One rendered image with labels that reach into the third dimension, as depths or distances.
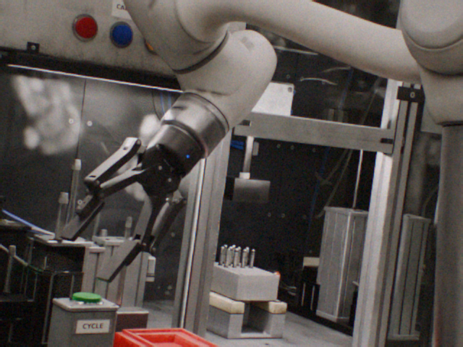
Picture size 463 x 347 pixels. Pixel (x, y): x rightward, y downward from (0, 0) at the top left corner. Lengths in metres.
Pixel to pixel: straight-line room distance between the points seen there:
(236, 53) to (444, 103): 0.54
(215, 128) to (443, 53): 0.57
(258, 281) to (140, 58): 0.55
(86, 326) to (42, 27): 0.43
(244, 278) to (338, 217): 0.32
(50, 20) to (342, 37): 0.45
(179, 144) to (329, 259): 0.77
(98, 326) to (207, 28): 0.45
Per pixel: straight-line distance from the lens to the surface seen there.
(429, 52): 0.94
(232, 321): 1.85
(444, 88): 0.97
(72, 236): 1.34
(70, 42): 1.49
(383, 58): 1.26
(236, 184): 1.89
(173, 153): 1.40
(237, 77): 1.45
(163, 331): 1.59
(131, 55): 1.54
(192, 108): 1.43
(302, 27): 1.29
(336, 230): 2.09
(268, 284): 1.89
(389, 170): 1.89
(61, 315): 1.43
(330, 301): 2.10
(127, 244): 1.41
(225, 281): 1.89
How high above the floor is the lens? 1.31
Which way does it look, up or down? 3 degrees down
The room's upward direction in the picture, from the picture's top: 7 degrees clockwise
